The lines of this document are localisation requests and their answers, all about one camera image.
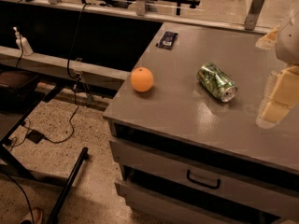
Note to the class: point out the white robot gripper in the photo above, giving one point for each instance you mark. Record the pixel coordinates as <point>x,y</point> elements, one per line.
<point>290,42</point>

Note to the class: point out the crushed green soda can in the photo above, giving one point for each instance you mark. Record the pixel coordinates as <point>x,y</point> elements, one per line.
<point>217,82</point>

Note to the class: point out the dark snack wrapper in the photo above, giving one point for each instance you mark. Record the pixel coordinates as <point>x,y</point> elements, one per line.
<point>167,40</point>

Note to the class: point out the grey cabinet drawer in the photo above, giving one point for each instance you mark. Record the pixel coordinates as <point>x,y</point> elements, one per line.
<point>165,173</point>

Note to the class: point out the orange fruit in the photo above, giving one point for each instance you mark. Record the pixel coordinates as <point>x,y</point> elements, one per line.
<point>141,79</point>

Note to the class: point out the lower grey drawer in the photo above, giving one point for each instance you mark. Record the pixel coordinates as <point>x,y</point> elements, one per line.
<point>177,212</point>

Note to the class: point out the black power adapter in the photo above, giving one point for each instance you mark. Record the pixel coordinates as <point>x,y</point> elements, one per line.
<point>35,136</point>

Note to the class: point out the white spray bottle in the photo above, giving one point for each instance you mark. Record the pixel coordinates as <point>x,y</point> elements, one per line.
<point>23,43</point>

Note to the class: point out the red white shoe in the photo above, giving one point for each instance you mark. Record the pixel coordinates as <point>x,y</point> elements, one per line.
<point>35,216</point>

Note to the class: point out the grey metal bracket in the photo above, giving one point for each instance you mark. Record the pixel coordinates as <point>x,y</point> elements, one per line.
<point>253,14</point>

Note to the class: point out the black drawer handle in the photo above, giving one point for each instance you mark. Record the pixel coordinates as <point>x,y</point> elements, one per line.
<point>203,182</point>

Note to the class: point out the black metal table frame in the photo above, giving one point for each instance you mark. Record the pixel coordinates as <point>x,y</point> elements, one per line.
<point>52,170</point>

